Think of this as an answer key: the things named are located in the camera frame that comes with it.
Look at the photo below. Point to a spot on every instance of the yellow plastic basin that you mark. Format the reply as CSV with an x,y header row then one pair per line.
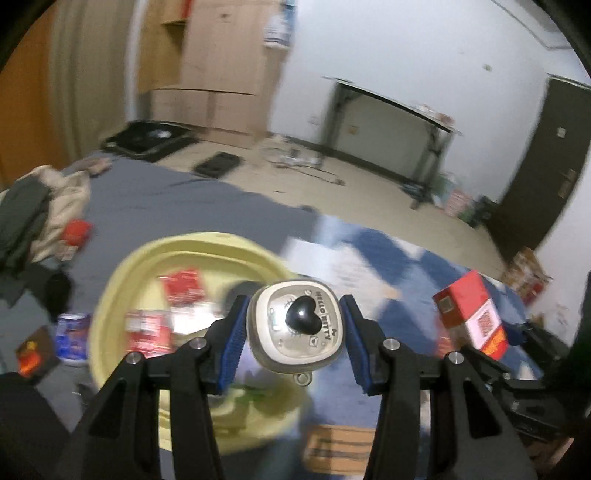
x,y
138,258

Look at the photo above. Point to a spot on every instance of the white hanging plastic bag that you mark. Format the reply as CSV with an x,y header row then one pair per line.
x,y
279,25

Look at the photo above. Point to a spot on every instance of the wall outlet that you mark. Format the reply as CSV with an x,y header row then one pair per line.
x,y
352,129
314,122

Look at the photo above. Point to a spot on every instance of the printed cardboard box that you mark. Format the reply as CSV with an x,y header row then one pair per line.
x,y
524,270

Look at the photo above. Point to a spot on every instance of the dark orange box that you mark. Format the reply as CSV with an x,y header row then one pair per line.
x,y
37,355

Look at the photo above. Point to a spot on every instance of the beige round compact case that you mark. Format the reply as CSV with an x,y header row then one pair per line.
x,y
286,341

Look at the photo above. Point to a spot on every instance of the pink plastic bag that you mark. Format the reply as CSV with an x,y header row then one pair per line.
x,y
459,203

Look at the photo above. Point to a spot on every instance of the black open suitcase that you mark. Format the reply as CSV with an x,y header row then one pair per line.
x,y
147,141

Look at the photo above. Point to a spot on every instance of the beige curtain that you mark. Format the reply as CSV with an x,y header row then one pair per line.
x,y
92,78

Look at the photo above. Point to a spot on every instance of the orange curtain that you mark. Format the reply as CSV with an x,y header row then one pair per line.
x,y
27,101

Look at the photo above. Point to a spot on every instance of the grey bed sheet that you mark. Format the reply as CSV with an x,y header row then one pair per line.
x,y
184,207

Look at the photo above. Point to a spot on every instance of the red cap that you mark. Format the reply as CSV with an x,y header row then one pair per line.
x,y
76,233

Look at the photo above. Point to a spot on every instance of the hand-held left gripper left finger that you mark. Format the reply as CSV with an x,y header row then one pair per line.
x,y
233,344

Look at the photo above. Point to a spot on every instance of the pile of red cigarette packs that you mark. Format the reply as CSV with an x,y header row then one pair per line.
x,y
152,323

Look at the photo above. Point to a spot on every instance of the wooden wardrobe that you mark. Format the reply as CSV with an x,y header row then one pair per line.
x,y
217,69

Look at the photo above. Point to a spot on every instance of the dark brown door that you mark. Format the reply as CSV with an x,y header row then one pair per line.
x,y
540,170

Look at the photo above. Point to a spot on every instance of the red white cigarette box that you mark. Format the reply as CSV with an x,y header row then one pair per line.
x,y
471,309

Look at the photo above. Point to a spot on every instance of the black round case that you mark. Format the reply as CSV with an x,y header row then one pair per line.
x,y
57,295

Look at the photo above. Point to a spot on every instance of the dark green clothes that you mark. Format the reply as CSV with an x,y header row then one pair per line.
x,y
21,230

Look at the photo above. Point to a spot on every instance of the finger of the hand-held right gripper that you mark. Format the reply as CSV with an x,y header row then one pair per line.
x,y
519,336
501,373

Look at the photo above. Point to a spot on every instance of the black bag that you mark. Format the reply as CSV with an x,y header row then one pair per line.
x,y
485,210

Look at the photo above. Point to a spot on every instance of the blue white plaid blanket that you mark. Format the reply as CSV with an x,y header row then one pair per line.
x,y
406,277

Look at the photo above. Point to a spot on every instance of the black folding table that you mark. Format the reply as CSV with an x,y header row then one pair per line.
x,y
392,108

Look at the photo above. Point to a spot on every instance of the blue white tissue pack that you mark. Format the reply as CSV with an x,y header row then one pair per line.
x,y
71,339

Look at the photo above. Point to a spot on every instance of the black flat device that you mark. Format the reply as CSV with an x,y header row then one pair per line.
x,y
216,165

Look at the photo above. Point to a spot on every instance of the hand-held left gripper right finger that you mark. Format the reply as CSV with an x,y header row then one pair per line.
x,y
358,344

